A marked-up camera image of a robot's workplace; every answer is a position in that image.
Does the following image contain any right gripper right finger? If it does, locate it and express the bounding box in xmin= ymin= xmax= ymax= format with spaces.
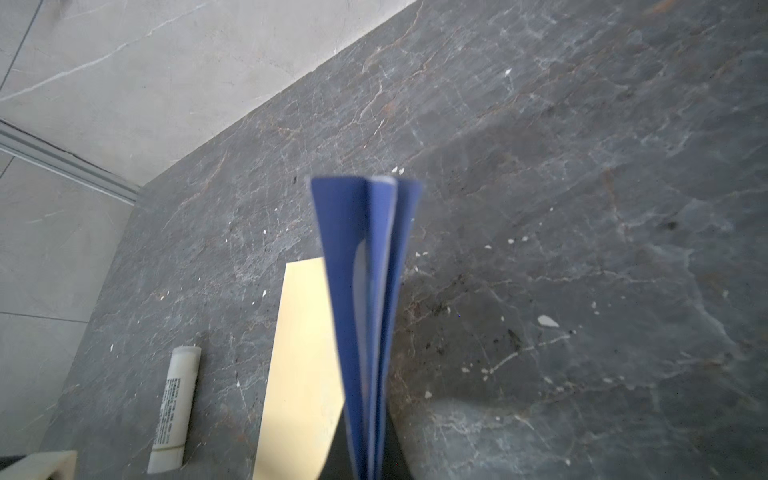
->
xmin=383 ymin=413 xmax=413 ymax=480

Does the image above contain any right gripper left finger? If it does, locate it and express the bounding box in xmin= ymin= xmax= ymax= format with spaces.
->
xmin=318 ymin=407 xmax=360 ymax=480

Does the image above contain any tan paper envelope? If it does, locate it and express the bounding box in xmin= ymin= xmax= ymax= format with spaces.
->
xmin=252 ymin=257 xmax=344 ymax=479

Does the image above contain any white letter with blue border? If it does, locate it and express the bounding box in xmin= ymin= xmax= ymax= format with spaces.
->
xmin=310 ymin=176 xmax=423 ymax=479

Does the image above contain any white glue stick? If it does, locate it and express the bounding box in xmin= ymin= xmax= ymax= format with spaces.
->
xmin=147 ymin=346 xmax=202 ymax=475

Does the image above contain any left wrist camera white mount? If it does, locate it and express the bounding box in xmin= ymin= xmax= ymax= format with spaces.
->
xmin=0 ymin=450 xmax=78 ymax=480

